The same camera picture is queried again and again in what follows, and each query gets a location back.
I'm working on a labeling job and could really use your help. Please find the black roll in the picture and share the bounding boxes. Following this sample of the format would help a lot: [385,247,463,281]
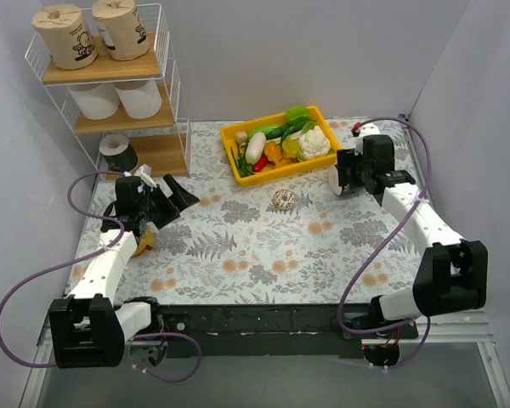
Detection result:
[328,166,343,196]
[99,133,139,180]

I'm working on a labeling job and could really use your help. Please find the white toilet paper roll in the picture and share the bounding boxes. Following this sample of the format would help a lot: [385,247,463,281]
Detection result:
[113,79,162,119]
[68,82,120,120]

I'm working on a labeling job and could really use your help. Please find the brown paper roll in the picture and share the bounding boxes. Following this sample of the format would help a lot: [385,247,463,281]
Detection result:
[31,3,99,71]
[92,0,150,61]

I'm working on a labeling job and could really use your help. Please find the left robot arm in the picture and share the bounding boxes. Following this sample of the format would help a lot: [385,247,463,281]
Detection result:
[48,173,199,369]

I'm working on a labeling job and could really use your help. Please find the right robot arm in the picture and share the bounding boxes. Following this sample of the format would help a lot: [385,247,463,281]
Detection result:
[331,134,488,338]

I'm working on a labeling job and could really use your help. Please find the toast bread slice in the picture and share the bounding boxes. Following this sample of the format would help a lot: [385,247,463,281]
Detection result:
[132,228,154,258]

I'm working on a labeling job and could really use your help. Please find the white cauliflower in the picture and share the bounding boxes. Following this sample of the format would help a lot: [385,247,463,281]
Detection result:
[298,126,331,161]

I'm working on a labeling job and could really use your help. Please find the green leafy vegetable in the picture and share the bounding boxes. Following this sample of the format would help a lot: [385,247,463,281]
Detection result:
[286,106,311,124]

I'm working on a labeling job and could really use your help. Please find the green herb sprig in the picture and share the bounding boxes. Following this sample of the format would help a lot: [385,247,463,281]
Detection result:
[230,144,256,178]

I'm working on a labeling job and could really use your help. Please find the green cucumber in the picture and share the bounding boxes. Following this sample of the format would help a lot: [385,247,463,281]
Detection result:
[264,123,290,140]

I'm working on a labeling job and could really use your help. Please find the orange yellow pepper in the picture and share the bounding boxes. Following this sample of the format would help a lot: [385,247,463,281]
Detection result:
[263,141,283,164]

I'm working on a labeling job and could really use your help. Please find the yellow plastic bin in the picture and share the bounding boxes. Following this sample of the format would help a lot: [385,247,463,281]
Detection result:
[221,105,341,187]

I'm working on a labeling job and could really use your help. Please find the small mushroom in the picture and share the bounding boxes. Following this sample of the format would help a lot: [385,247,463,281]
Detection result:
[235,131,248,145]

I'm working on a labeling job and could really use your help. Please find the red chili pepper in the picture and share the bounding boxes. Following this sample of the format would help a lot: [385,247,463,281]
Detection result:
[252,156,269,173]

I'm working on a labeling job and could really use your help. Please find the white radish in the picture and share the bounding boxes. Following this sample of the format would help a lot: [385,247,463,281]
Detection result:
[245,132,267,165]

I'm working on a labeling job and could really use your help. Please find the white wire wooden shelf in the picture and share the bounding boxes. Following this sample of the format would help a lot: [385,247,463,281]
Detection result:
[25,3,190,177]

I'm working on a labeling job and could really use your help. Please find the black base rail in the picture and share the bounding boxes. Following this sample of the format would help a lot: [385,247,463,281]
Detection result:
[37,302,456,371]

